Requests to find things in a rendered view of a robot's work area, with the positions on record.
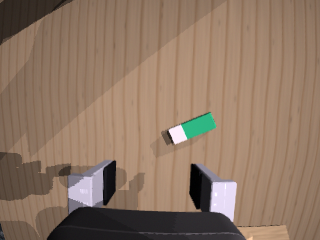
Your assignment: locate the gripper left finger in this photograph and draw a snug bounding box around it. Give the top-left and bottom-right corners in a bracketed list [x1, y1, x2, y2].
[67, 160, 116, 215]

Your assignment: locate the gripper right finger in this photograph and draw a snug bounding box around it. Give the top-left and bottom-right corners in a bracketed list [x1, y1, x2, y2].
[189, 163, 237, 222]

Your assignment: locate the green and white eraser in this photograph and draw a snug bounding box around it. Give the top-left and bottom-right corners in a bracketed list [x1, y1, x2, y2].
[169, 112, 216, 144]

